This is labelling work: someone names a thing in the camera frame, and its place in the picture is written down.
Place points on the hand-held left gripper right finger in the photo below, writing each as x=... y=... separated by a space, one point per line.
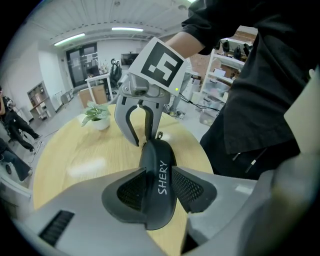
x=220 y=195

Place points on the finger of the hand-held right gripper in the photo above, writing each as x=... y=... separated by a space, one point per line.
x=156 y=117
x=122 y=117

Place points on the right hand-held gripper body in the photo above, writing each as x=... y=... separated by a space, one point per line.
x=162 y=65

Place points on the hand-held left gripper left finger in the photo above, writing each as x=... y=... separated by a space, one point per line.
x=87 y=220

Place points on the black glasses case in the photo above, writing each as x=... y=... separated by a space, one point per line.
x=157 y=160

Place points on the person's right forearm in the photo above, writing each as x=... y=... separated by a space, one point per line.
x=187 y=45

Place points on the small potted plant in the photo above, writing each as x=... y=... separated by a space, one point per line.
x=98 y=117

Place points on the cardboard box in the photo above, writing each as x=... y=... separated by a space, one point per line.
x=100 y=93
x=85 y=96

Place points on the black monitor with stand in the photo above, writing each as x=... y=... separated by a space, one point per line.
x=128 y=58

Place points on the black office chair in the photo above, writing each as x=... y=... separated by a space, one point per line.
x=116 y=72

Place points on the white desk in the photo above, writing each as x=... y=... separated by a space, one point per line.
x=97 y=78

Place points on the ceiling light panel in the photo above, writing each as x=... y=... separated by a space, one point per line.
x=127 y=29
x=70 y=39

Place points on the round wooden table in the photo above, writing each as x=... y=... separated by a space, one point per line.
x=87 y=155

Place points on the clear storage bin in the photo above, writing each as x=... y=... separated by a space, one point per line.
x=208 y=117

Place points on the white shelving unit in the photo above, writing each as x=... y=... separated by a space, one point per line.
x=220 y=75

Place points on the black glass double door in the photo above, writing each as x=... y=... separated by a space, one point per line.
x=80 y=65

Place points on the group of black headgear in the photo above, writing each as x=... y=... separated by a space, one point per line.
x=237 y=48

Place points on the grey cubby shelf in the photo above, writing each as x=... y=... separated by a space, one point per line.
x=41 y=102

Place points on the person's black shirt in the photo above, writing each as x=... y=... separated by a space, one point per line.
x=275 y=75

